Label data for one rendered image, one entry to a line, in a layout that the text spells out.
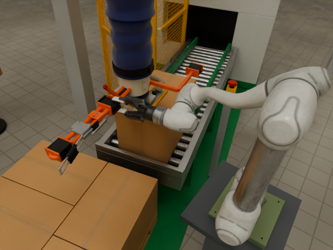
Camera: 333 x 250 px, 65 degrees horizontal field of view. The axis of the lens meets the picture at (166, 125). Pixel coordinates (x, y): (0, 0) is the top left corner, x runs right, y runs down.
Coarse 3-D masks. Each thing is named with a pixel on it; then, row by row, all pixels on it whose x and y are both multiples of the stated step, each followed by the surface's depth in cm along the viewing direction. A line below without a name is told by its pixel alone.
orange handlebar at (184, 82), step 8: (192, 72) 159; (152, 80) 151; (184, 80) 152; (120, 88) 144; (128, 88) 144; (168, 88) 147; (176, 88) 146; (120, 96) 138; (96, 112) 127; (104, 112) 128; (88, 120) 124; (96, 120) 123; (72, 136) 116
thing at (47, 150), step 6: (60, 138) 111; (54, 144) 109; (60, 144) 109; (66, 144) 109; (72, 144) 111; (48, 150) 106; (54, 150) 106; (60, 150) 106; (66, 150) 109; (60, 156) 107
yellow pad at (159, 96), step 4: (152, 88) 166; (152, 92) 158; (156, 92) 158; (160, 92) 162; (164, 92) 163; (156, 96) 159; (160, 96) 160; (164, 96) 163; (156, 100) 157; (160, 100) 158; (148, 104) 153; (152, 104) 153; (156, 104) 155; (140, 116) 145
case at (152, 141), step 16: (176, 80) 206; (192, 80) 207; (176, 96) 188; (128, 128) 183; (144, 128) 177; (160, 128) 171; (128, 144) 194; (144, 144) 187; (160, 144) 180; (176, 144) 204; (160, 160) 190
